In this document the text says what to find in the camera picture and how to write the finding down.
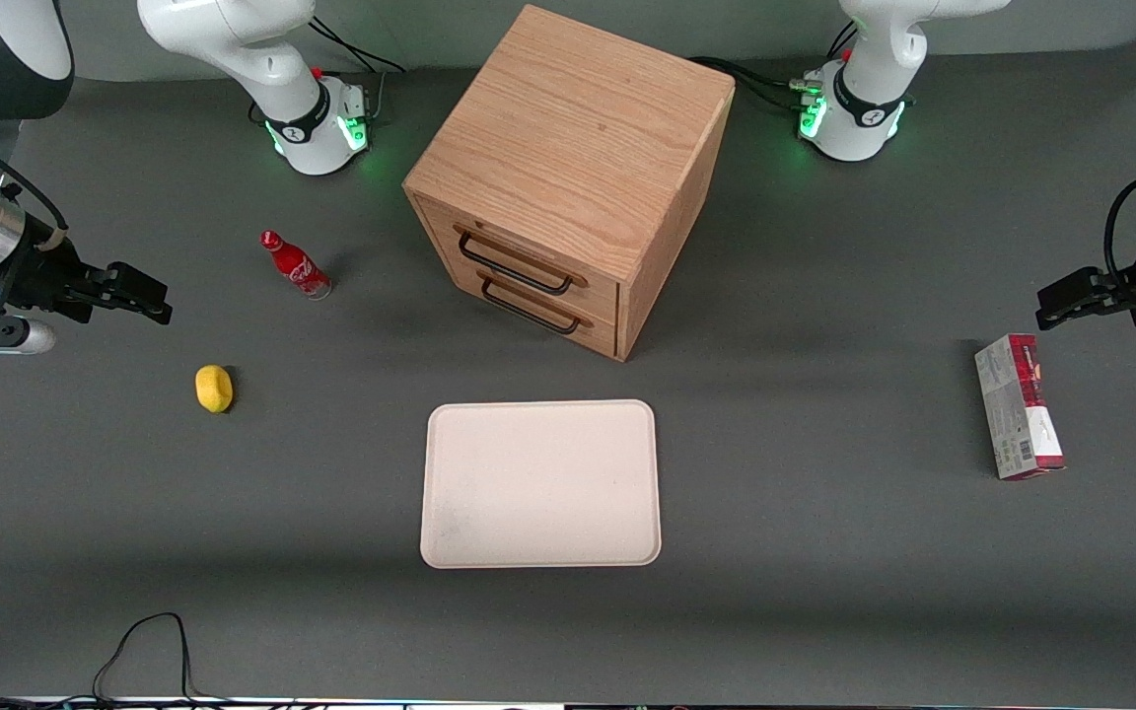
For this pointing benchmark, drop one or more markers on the wooden drawer cabinet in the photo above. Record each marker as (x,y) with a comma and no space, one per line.
(578,138)

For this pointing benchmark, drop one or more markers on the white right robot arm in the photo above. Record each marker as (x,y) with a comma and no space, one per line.
(233,39)

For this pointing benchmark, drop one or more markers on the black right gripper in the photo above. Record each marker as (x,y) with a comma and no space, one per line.
(43,276)

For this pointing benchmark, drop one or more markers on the yellow lemon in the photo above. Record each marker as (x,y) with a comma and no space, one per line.
(214,389)

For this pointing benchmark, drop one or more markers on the beige plastic tray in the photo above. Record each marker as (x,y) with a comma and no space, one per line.
(540,483)

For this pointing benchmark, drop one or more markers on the red coke bottle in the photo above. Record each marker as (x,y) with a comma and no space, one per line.
(294,264)

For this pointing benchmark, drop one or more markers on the wooden drawer front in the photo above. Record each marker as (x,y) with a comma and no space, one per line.
(600,335)
(598,296)

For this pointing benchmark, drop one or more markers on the grey and red carton box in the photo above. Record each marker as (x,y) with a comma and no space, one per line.
(1017,409)

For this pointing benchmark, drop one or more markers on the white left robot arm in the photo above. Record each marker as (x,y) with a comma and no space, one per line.
(874,99)

